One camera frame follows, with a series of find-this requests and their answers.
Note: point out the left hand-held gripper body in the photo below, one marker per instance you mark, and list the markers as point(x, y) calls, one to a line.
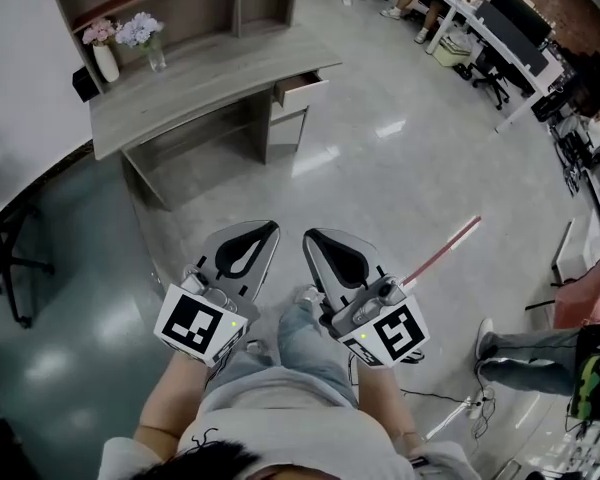
point(192, 320)

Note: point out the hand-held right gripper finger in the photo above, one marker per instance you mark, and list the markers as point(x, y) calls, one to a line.
point(322, 278)
point(365, 260)

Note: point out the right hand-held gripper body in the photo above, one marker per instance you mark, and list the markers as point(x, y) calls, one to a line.
point(397, 330)

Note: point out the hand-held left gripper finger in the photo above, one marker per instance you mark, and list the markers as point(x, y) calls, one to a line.
point(230, 238)
point(265, 263)

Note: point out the person's right forearm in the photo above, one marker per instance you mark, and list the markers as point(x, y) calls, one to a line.
point(385, 403)

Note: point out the person's left forearm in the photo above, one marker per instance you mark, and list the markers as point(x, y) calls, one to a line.
point(172, 398)

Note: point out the grey wooden desk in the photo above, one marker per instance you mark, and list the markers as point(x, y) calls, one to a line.
point(205, 83)

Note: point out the long white desk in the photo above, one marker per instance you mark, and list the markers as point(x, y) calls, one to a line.
point(485, 33)

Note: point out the black desk partition panel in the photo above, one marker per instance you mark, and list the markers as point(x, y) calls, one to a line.
point(515, 33)

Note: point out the person's white shoe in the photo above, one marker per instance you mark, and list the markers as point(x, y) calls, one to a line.
point(307, 295)

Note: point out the person's blue jeans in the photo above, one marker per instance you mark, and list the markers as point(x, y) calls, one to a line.
point(307, 348)

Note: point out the red and white stick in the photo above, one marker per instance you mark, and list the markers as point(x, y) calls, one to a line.
point(442, 253)

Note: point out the white power strip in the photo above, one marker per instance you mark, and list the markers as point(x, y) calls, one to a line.
point(481, 400)

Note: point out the person's grey shirt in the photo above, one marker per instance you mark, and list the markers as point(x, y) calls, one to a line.
point(290, 433)

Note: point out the white panel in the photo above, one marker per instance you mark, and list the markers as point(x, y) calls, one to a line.
point(562, 253)

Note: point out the pink cloth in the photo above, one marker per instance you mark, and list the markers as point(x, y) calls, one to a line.
point(585, 293)

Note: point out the clear glass vase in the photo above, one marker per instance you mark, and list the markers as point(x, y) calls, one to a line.
point(156, 60)

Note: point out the black office chair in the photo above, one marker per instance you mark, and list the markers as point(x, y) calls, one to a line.
point(10, 258)
point(490, 75)

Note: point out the black and green bag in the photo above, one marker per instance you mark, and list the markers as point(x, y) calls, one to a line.
point(595, 373)

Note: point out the black box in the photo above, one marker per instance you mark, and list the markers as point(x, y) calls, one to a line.
point(84, 84)

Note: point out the white ceramic vase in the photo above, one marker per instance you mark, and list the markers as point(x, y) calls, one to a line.
point(106, 63)

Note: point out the beige storage box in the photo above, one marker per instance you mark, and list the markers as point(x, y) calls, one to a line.
point(452, 53)

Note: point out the grey wooden shelf hutch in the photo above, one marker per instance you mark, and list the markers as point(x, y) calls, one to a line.
point(205, 13)

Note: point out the pale blue flower bunch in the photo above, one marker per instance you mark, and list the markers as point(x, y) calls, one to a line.
point(139, 29)

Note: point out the pink flower bunch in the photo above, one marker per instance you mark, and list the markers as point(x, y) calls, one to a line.
point(99, 32)

